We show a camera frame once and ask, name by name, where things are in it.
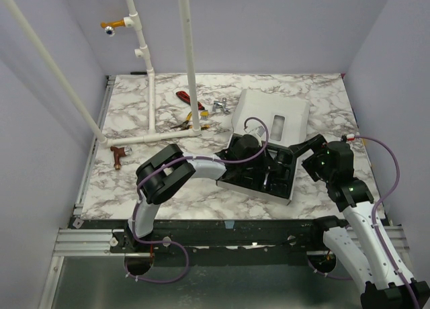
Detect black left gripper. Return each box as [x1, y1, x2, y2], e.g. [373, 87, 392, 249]
[238, 142, 280, 174]

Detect red black utility knife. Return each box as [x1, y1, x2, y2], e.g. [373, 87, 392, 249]
[175, 91, 206, 111]

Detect white hair clipper kit box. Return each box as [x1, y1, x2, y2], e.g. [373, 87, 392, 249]
[216, 89, 310, 205]

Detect white PVC pipe frame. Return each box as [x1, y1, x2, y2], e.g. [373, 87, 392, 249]
[2, 0, 202, 147]

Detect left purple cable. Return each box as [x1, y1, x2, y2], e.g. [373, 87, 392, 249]
[126, 116, 269, 285]

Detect orange faucet on pipe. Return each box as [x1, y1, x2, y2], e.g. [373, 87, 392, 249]
[100, 19, 126, 37]

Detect brown garden faucet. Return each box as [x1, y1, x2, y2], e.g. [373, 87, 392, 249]
[110, 146, 132, 171]

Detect yellow wire brush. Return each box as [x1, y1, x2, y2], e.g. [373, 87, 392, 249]
[200, 110, 209, 120]

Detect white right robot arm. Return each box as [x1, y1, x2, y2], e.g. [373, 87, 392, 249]
[289, 134, 429, 308]

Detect chrome faucet fitting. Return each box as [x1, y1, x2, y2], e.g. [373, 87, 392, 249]
[212, 97, 230, 114]

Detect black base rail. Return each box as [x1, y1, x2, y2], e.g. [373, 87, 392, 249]
[110, 220, 337, 272]

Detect yellow handled pliers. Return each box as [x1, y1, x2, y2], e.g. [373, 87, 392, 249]
[171, 112, 193, 130]

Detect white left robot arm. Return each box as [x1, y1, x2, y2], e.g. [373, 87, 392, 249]
[126, 134, 267, 252]

